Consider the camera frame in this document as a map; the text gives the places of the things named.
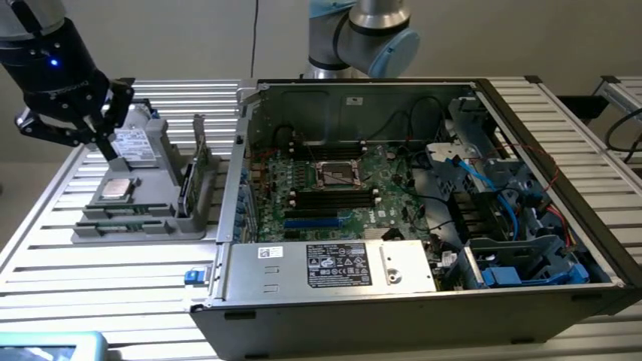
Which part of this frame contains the grey disk bay cage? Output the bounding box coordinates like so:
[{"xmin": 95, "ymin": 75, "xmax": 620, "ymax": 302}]
[{"xmin": 462, "ymin": 233, "xmax": 589, "ymax": 291}]

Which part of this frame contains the black RAM slot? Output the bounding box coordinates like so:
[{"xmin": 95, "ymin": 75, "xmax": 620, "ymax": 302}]
[
  {"xmin": 292, "ymin": 150, "xmax": 368, "ymax": 157},
  {"xmin": 293, "ymin": 145, "xmax": 366, "ymax": 153},
  {"xmin": 290, "ymin": 198, "xmax": 380, "ymax": 205},
  {"xmin": 293, "ymin": 189, "xmax": 378, "ymax": 196},
  {"xmin": 292, "ymin": 153, "xmax": 368, "ymax": 162},
  {"xmin": 293, "ymin": 141, "xmax": 366, "ymax": 149},
  {"xmin": 292, "ymin": 193, "xmax": 378, "ymax": 201},
  {"xmin": 289, "ymin": 202, "xmax": 381, "ymax": 211}
]

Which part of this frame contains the silver chipset heatsink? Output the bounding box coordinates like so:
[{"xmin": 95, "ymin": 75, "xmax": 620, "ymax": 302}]
[{"xmin": 362, "ymin": 228, "xmax": 398, "ymax": 242}]

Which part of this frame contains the blue case latch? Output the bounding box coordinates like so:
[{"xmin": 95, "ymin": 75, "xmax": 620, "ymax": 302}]
[{"xmin": 184, "ymin": 265, "xmax": 210, "ymax": 287}]

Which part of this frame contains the black looped wire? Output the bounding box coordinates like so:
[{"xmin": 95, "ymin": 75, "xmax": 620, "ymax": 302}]
[{"xmin": 370, "ymin": 95, "xmax": 454, "ymax": 144}]

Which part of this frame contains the black expansion slot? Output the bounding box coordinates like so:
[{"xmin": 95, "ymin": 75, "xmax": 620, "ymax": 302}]
[{"xmin": 285, "ymin": 208, "xmax": 342, "ymax": 220}]

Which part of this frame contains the graphics card with metal bracket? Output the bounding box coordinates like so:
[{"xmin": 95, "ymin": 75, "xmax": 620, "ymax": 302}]
[{"xmin": 177, "ymin": 113, "xmax": 213, "ymax": 220}]

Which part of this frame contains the silver CPU chip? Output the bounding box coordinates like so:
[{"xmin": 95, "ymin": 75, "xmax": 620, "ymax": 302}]
[{"xmin": 101, "ymin": 177, "xmax": 134, "ymax": 201}]

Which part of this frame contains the thick black cable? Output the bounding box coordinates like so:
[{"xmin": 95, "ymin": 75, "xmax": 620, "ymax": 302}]
[{"xmin": 605, "ymin": 106, "xmax": 642, "ymax": 165}]

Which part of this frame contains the thin black wall cable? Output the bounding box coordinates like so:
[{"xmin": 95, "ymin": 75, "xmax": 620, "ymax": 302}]
[{"xmin": 249, "ymin": 0, "xmax": 261, "ymax": 79}]

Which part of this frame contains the silver disk with white label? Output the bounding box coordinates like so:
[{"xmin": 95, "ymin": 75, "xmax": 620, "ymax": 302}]
[{"xmin": 110, "ymin": 127, "xmax": 161, "ymax": 163}]

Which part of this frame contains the green motherboard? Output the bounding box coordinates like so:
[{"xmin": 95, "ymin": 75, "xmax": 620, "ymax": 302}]
[{"xmin": 249, "ymin": 144, "xmax": 434, "ymax": 244}]

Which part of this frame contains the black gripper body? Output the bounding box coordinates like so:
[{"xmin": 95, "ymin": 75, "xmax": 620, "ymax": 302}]
[{"xmin": 0, "ymin": 17, "xmax": 111, "ymax": 114}]

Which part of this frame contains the thin red wire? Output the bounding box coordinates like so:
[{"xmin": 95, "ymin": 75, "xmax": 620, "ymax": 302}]
[{"xmin": 495, "ymin": 144, "xmax": 563, "ymax": 197}]

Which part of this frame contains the green RAM stick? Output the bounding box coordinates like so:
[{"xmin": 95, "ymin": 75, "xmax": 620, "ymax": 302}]
[
  {"xmin": 74, "ymin": 220, "xmax": 166, "ymax": 232},
  {"xmin": 87, "ymin": 202, "xmax": 172, "ymax": 212}
]

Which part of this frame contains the CPU socket with metal frame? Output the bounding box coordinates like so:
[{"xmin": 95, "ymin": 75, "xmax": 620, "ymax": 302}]
[{"xmin": 310, "ymin": 157, "xmax": 368, "ymax": 190}]

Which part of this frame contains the red and yellow wire bundle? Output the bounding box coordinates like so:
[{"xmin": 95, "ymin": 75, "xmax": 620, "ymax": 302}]
[{"xmin": 548, "ymin": 204, "xmax": 580, "ymax": 255}]

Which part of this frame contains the silver power supply unit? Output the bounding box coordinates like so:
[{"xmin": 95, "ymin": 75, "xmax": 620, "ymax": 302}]
[{"xmin": 220, "ymin": 238, "xmax": 438, "ymax": 302}]

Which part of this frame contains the blue data wire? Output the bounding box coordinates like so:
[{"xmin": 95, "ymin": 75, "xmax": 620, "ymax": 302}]
[{"xmin": 453, "ymin": 156, "xmax": 543, "ymax": 247}]

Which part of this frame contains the blue expansion slot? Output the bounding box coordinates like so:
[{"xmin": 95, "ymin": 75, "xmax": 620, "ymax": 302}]
[{"xmin": 282, "ymin": 218, "xmax": 340, "ymax": 229}]

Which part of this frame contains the grey parts rack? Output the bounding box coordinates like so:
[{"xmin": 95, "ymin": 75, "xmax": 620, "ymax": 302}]
[{"xmin": 70, "ymin": 98, "xmax": 224, "ymax": 246}]

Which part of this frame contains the open black PC case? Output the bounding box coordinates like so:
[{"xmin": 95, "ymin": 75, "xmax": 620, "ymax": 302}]
[{"xmin": 189, "ymin": 77, "xmax": 642, "ymax": 361}]

